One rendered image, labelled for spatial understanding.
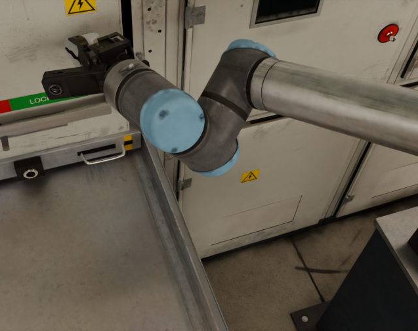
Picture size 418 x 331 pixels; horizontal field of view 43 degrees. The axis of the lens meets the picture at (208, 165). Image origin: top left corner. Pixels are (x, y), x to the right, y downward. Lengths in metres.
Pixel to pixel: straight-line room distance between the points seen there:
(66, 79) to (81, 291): 0.46
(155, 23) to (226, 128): 0.37
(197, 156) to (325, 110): 0.22
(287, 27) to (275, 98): 0.48
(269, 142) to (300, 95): 0.80
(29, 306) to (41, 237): 0.16
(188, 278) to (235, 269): 0.98
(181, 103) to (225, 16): 0.45
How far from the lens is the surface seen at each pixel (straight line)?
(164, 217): 1.25
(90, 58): 0.95
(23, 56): 1.10
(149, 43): 1.20
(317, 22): 1.34
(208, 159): 0.88
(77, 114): 1.17
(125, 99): 0.83
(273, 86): 0.84
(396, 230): 1.48
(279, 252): 2.22
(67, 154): 1.30
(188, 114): 0.79
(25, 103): 1.18
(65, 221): 1.27
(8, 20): 1.05
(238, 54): 0.91
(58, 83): 0.95
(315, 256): 2.24
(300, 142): 1.69
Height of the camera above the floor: 1.91
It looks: 52 degrees down
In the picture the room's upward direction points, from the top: 7 degrees clockwise
